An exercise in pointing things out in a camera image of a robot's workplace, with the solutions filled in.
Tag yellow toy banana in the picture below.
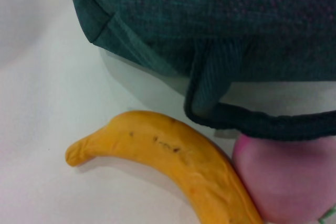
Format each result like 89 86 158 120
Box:
65 110 265 224

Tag dark teal insulated lunch bag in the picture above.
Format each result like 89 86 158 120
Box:
36 0 336 141

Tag pink toy peach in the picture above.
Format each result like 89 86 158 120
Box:
233 133 336 224

